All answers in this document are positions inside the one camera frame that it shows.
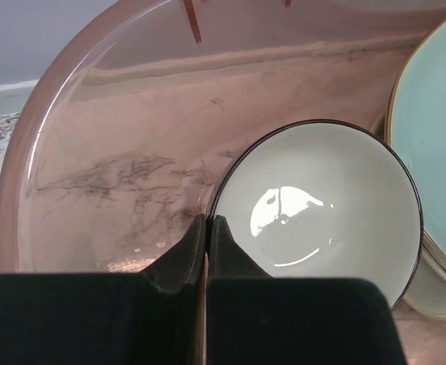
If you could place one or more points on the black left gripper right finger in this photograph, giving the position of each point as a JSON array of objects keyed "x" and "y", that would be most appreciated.
[{"x": 253, "y": 318}]

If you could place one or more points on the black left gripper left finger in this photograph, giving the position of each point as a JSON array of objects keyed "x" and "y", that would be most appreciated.
[{"x": 106, "y": 318}]

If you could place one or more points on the colourful striped bowl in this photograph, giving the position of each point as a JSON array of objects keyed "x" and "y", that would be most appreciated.
[{"x": 323, "y": 198}]

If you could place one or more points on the cream divided plate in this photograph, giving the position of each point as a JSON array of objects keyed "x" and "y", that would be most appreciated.
[{"x": 435, "y": 296}]

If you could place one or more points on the pink transparent plastic bin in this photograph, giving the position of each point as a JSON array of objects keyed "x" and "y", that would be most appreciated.
[{"x": 125, "y": 136}]

